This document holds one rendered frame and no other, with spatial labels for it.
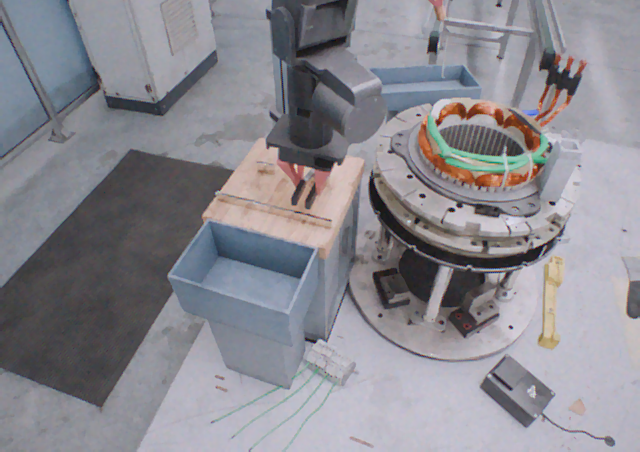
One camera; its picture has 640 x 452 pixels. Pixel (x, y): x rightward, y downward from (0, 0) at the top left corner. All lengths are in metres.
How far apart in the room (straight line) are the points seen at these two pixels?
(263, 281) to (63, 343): 1.39
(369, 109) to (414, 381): 0.51
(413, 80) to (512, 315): 0.54
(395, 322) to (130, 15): 2.26
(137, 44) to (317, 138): 2.29
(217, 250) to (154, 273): 1.33
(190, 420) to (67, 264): 1.51
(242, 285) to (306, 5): 0.40
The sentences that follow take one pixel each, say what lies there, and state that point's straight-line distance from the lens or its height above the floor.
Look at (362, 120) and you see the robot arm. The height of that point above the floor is 1.26.
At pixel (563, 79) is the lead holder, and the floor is 1.21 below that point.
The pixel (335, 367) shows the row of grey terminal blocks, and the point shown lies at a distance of 0.77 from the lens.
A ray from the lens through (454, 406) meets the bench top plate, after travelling 0.81.
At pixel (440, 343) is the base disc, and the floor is 0.80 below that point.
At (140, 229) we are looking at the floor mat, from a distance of 2.20.
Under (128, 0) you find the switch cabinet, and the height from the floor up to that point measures 0.73.
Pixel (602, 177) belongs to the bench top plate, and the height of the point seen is 0.78.
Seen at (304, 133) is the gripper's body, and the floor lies 1.21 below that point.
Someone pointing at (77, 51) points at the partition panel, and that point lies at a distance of 3.12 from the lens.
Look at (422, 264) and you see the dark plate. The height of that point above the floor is 0.78.
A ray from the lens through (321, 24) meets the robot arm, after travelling 0.46.
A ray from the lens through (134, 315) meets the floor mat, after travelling 1.90.
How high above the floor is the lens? 1.51
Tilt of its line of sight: 45 degrees down
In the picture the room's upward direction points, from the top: straight up
